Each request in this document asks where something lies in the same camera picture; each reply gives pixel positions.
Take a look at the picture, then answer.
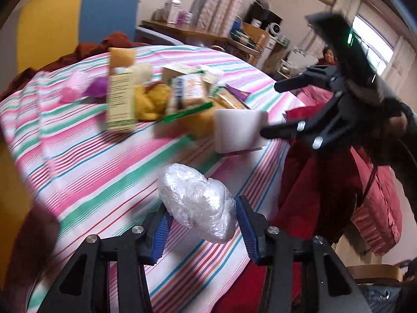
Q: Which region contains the clear plastic wrap ball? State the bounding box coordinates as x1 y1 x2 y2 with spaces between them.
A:
157 163 237 244

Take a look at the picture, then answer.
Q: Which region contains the purple sachet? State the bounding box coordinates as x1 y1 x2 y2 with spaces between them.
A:
84 76 108 98

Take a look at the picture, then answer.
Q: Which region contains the cream green carton box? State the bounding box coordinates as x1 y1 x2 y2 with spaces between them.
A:
106 47 136 132

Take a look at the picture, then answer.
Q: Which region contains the right hand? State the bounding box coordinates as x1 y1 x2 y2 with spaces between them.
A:
382 103 416 146

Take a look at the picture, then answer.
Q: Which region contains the window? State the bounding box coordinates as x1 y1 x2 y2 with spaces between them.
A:
353 16 394 76

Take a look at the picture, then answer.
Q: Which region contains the red quilted jacket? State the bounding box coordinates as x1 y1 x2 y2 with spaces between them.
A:
211 86 402 312

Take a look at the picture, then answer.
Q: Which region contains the wooden desk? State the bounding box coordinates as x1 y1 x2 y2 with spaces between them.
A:
141 20 261 65

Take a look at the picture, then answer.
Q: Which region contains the striped bed sheet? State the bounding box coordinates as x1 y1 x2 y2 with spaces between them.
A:
1 46 304 312

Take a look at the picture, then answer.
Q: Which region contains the beige patterned curtain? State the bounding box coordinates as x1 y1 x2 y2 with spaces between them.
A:
190 0 243 37

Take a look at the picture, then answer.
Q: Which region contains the white box on desk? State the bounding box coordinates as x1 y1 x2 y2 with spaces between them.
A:
165 0 182 24

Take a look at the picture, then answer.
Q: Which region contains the dark red blanket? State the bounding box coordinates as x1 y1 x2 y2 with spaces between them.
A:
1 31 149 101

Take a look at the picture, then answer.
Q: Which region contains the grey yellow blue headboard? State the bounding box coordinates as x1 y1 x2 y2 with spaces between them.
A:
16 0 139 73

